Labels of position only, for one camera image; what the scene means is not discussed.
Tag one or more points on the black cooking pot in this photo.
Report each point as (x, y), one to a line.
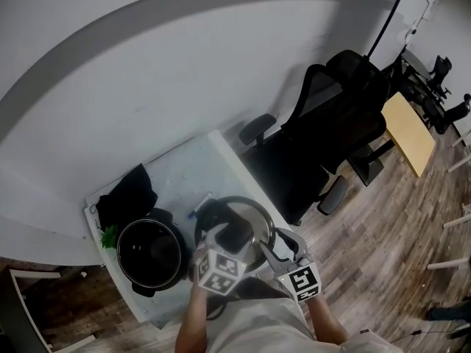
(147, 256)

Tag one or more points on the light wooden table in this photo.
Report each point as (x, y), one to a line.
(408, 134)

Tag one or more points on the metal pot lid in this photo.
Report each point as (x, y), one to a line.
(254, 219)

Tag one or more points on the person's right forearm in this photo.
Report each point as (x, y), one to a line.
(327, 322)

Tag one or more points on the small black office chair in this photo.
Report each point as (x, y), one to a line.
(441, 72)
(452, 114)

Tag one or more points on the person's white shirt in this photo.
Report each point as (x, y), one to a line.
(265, 329)

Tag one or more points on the white marker pen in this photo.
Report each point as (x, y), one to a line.
(200, 205)

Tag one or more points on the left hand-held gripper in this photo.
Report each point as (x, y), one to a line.
(221, 270)

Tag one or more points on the white frame shelf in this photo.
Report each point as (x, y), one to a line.
(37, 273)

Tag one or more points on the white table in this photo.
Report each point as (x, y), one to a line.
(228, 153)

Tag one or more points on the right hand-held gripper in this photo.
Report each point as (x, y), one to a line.
(300, 281)

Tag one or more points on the person's left forearm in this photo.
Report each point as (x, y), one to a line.
(191, 322)

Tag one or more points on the large black office chair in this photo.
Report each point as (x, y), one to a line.
(312, 153)

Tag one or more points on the person's dark trousers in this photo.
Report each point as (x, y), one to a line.
(257, 289)

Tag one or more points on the small green plant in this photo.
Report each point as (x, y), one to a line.
(109, 237)

